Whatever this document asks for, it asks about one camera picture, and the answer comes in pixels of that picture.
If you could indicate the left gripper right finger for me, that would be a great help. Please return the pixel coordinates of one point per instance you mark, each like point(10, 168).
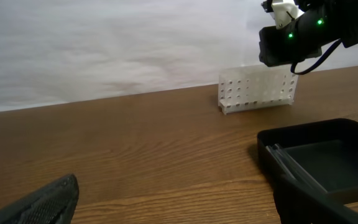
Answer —
point(309, 208)

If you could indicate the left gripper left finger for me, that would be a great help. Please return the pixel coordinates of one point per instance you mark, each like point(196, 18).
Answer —
point(42, 205)

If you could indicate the clear test tube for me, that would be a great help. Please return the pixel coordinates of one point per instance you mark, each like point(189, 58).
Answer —
point(280, 160)
point(297, 166)

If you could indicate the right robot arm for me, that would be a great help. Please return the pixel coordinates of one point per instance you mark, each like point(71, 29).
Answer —
point(306, 37)

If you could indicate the black tray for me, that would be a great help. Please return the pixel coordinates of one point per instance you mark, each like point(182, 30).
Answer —
point(331, 161)

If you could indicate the white test tube rack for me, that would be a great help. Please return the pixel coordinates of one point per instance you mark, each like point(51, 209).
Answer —
point(256, 88)

